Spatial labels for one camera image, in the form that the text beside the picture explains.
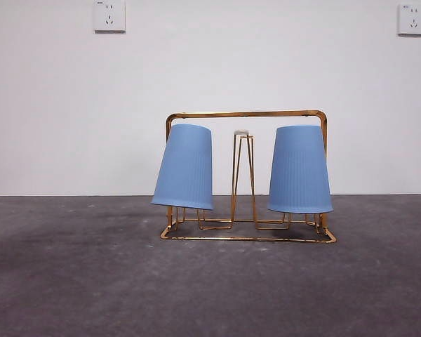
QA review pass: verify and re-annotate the blue ribbed plastic cup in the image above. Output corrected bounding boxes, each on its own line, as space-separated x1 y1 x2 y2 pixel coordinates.
266 124 333 214
150 123 215 211

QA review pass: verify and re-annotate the gold wire cup rack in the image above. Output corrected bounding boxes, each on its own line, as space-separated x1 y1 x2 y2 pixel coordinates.
159 110 338 244

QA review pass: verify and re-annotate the white wall power socket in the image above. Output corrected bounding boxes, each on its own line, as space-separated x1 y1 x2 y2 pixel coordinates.
397 3 421 37
93 0 126 34

